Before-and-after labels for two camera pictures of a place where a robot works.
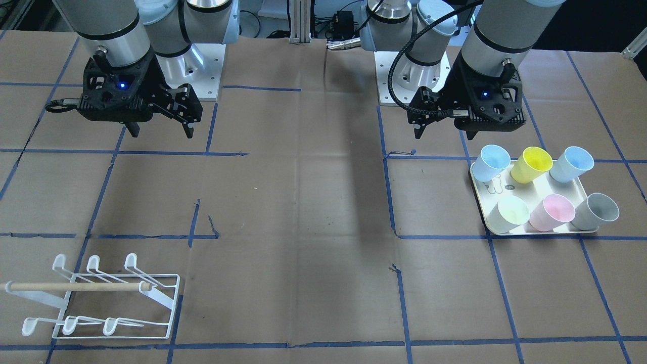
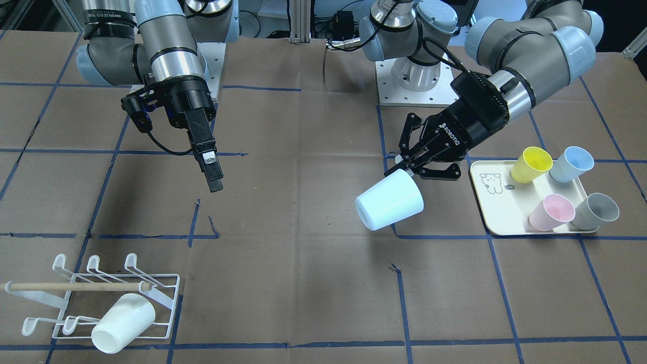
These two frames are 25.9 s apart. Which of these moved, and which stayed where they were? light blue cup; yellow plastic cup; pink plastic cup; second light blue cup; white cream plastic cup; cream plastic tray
Moved: white cream plastic cup; light blue cup
Stayed: yellow plastic cup; second light blue cup; cream plastic tray; pink plastic cup
